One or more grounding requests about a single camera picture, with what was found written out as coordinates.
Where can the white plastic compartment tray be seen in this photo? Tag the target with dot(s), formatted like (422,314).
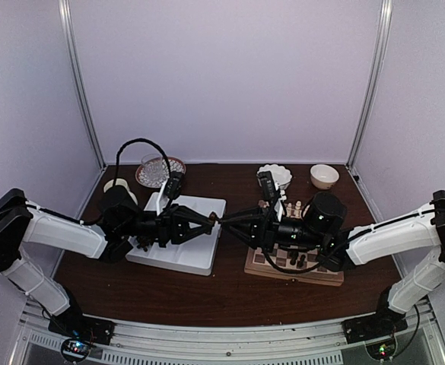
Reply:
(195,256)

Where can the white scalloped bowl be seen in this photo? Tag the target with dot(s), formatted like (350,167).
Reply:
(280,174)

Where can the aluminium front rail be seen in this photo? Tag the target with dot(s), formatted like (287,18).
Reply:
(320,342)

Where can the patterned ceramic plate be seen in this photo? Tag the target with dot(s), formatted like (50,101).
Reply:
(140,180)

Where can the cream round bowl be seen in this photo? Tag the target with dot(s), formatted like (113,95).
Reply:
(323,176)

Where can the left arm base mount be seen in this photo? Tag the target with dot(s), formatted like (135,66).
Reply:
(74,324)

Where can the dark pawn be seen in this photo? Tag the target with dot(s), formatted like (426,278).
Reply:
(301,262)

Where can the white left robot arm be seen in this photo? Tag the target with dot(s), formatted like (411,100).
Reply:
(21,221)

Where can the left aluminium frame post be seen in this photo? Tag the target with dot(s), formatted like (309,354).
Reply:
(80,92)

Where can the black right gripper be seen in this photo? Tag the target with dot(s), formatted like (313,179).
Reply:
(253,230)

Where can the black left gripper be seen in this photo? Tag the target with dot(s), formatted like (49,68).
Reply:
(172,224)

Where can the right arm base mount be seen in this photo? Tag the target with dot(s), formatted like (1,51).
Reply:
(383,322)

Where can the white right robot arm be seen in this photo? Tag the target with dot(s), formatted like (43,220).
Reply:
(320,228)

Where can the white king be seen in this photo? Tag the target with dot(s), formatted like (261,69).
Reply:
(305,210)

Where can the clear drinking glass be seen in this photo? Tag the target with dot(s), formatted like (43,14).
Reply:
(152,168)

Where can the aluminium frame post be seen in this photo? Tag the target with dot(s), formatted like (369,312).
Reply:
(80,92)
(379,54)

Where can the white queen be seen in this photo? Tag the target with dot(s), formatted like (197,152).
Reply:
(297,209)

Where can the wooden chessboard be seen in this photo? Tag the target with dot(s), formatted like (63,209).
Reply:
(257,264)

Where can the cream ribbed mug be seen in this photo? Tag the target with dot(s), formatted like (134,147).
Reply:
(120,182)

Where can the right aluminium frame post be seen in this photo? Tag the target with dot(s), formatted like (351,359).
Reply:
(379,54)

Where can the dark chess piece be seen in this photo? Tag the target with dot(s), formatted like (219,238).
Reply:
(294,257)

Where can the white bishop left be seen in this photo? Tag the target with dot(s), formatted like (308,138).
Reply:
(289,209)

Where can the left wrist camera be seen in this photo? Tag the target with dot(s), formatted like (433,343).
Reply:
(170,191)

